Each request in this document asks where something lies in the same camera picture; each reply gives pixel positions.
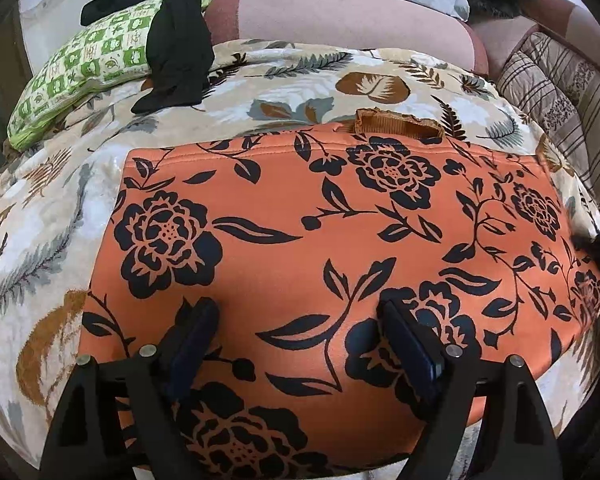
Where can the orange black floral top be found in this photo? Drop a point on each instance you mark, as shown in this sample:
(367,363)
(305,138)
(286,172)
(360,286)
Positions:
(305,240)

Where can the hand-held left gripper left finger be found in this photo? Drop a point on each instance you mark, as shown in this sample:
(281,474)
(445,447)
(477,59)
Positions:
(192,340)

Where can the green white patterned pillow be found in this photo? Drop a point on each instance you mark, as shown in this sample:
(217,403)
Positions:
(85,65)

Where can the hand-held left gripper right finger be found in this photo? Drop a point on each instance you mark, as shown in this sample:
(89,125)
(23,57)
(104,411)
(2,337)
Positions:
(414,345)

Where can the beige leaf-print blanket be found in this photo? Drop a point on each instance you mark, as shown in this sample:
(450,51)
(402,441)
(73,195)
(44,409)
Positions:
(55,220)

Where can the pink sofa backrest cushion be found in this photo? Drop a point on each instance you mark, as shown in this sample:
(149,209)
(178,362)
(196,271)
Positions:
(340,20)

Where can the brown striped quilted cushion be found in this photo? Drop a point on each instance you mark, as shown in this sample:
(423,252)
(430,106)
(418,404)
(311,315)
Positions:
(565,90)

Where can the black cloth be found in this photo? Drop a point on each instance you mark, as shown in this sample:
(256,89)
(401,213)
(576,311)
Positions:
(180,45)

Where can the pink brown sofa armrest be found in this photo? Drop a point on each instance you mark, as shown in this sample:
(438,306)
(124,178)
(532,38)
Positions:
(575,20)

